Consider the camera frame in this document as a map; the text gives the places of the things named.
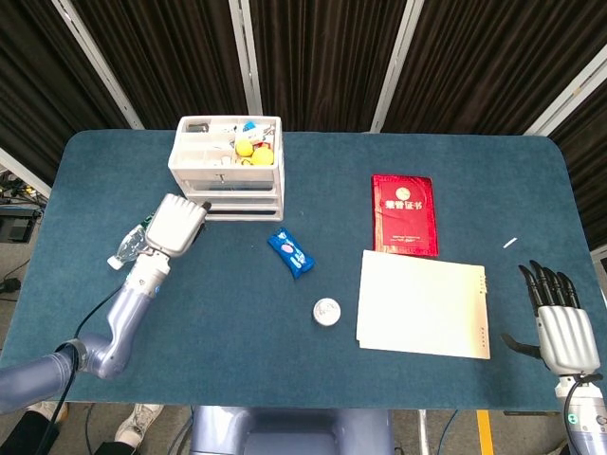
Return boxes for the black box on floor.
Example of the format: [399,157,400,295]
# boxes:
[0,208,42,244]

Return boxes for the clear plastic water bottle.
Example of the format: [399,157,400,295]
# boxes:
[106,213,158,271]

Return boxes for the blue snack packet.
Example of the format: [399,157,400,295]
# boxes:
[267,227,316,281]

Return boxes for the dark pleated curtain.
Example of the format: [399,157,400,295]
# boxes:
[0,0,607,247]

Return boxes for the grey metal table leg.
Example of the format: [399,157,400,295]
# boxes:
[416,409,431,455]

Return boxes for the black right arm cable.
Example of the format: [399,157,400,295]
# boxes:
[561,374,601,449]

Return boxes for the white plastic drawer organizer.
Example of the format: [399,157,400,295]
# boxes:
[167,115,285,223]

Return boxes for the robot left five-finger hand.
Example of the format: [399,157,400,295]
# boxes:
[144,192,212,259]

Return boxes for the aluminium frame post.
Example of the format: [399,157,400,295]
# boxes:
[50,0,145,130]
[369,0,425,134]
[229,0,264,116]
[524,45,607,137]
[0,147,52,198]

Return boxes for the white sneaker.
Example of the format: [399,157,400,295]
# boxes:
[115,403,165,446]
[26,401,70,424]

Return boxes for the red certificate book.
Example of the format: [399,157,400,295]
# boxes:
[371,173,440,258]

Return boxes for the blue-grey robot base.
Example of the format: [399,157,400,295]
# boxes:
[189,405,395,455]

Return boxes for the white round tin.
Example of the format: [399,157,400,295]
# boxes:
[312,297,341,328]

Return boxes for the blue floor cable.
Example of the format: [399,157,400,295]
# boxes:
[435,409,459,455]

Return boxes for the cream file folder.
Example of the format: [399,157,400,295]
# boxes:
[355,249,492,360]

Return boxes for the robot right five-finger hand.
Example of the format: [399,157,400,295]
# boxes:
[501,259,601,378]

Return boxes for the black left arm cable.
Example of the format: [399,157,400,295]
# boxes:
[33,283,125,455]

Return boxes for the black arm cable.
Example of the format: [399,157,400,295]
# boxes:
[561,374,601,449]
[33,283,125,455]

